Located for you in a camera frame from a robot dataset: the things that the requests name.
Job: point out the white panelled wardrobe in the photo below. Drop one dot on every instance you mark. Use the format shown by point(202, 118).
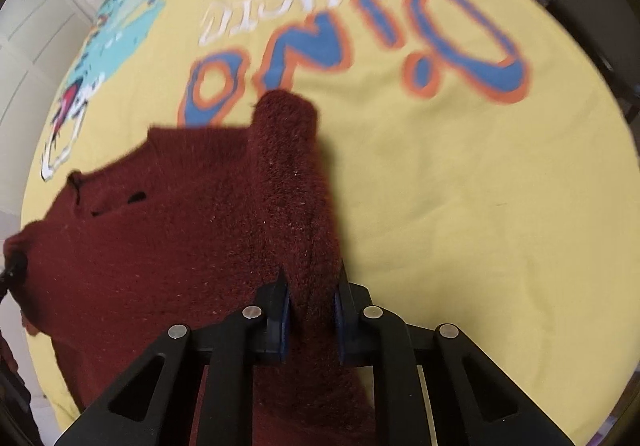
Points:
point(30, 25)

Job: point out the yellow printed blanket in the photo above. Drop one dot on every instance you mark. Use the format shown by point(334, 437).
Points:
point(450, 201)

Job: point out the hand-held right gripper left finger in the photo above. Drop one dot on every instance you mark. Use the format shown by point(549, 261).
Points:
point(285, 326)

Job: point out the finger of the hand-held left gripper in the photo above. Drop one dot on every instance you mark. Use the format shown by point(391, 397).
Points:
point(17, 268)

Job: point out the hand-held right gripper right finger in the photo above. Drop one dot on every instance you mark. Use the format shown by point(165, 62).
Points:
point(340, 321)

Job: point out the maroon knit sweater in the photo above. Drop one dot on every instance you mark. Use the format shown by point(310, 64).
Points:
point(175, 226)

